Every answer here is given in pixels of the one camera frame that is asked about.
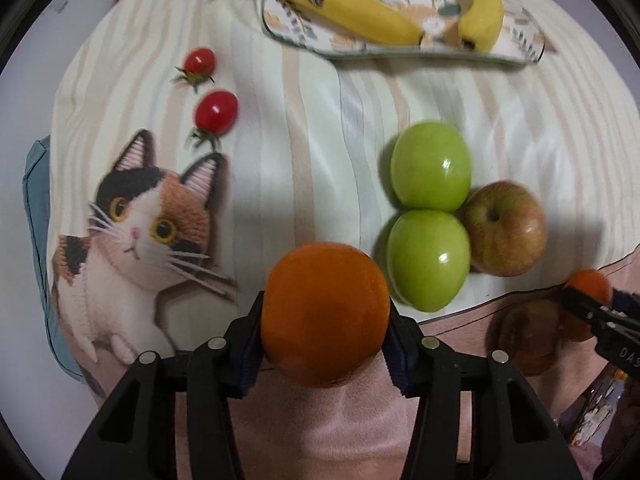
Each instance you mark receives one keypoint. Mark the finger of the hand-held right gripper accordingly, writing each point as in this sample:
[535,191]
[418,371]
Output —
[587,307]
[629,304]

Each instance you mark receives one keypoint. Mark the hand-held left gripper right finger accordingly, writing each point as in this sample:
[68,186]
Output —
[400,360]

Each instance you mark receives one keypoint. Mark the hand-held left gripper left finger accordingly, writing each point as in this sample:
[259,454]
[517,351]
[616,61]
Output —
[250,355]

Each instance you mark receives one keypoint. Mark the orange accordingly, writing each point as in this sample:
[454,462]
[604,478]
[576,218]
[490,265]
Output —
[590,284]
[325,310]

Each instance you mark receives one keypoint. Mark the dark red apple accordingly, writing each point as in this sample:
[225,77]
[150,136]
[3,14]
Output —
[525,340]

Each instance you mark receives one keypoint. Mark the green apple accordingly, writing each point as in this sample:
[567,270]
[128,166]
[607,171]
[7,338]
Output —
[427,260]
[431,165]

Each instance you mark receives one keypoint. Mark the red yellow apple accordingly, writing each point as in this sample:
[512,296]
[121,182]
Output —
[505,230]

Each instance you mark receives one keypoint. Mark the cherry tomato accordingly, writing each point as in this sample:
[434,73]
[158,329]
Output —
[200,60]
[217,110]

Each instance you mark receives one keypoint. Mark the patterned oval plate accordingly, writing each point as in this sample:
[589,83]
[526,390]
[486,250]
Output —
[520,35]

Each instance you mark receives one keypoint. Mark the curved yellow banana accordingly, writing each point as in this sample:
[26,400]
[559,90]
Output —
[482,5]

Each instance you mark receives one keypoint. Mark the long banana with sticker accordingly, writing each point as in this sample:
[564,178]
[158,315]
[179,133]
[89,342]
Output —
[350,2]

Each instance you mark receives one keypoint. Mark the colourful plastic packaging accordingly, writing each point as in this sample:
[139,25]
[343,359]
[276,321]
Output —
[595,410]

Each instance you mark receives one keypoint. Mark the striped cat print blanket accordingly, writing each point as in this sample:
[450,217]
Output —
[310,135]

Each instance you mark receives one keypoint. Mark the teal pillow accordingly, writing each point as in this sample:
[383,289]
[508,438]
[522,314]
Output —
[37,200]

